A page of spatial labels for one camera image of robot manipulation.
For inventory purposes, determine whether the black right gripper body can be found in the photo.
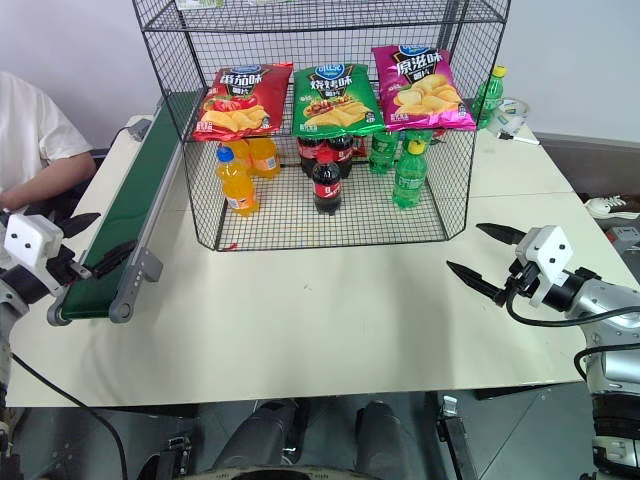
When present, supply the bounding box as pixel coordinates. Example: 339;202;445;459
496;258;545;307

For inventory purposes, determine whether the magenta potato chips bag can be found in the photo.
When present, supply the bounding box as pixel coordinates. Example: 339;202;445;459
371;44;477;133

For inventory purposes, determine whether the black wire mesh rack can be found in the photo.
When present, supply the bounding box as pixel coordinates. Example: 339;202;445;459
132;0;512;253

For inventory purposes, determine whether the dark grey corded electronic device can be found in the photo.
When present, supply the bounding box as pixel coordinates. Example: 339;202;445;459
127;118;153;142

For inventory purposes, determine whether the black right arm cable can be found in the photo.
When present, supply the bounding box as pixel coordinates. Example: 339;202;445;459
505;285;640;327

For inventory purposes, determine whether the red potato chips bag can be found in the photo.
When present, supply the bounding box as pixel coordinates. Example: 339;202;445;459
191;62;294;143

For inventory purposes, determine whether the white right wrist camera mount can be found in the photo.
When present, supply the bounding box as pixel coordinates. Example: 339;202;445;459
514;224;575;308

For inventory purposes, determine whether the dark rounded cylinder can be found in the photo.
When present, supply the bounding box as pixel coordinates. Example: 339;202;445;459
353;399;410;476
213;398;302;476

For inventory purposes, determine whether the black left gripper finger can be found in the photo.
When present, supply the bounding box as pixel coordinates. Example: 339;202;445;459
91;240;138;280
61;212;103;238

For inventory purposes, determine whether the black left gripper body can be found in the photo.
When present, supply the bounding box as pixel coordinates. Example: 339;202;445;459
46;243;95;288

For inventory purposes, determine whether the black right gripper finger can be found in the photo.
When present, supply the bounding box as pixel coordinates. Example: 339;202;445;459
475;222;522;246
445;259;506;303

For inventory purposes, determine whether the orange soda bottle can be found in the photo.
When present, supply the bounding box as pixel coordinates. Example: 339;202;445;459
225;139;251;169
214;145;260;218
248;136;282;180

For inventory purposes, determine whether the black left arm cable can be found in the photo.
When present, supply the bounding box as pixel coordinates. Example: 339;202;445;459
8;349;130;480

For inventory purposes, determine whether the green potato chips bag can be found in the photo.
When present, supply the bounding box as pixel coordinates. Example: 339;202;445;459
291;63;386;138

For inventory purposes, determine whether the green conveyor belt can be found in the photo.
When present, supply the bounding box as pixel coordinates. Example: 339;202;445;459
46;97;184;327

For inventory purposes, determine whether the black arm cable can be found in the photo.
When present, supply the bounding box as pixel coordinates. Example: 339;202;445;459
8;349;130;480
505;285;640;327

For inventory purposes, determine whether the white sneaker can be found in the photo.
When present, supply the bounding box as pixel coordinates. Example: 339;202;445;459
583;194;629;218

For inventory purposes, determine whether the person in white shirt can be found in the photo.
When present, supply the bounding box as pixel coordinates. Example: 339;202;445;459
0;70;99;214

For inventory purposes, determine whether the green soda bottle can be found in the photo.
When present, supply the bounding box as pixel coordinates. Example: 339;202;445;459
368;130;402;175
391;139;431;211
472;65;509;130

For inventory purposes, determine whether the black table leg bracket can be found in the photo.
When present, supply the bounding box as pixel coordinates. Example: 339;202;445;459
435;393;477;480

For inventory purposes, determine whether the grey box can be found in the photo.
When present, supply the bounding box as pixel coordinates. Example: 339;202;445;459
606;223;640;247

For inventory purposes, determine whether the cola bottle red label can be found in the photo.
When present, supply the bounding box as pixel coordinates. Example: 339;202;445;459
310;148;345;217
327;133;357;180
297;134;327;177

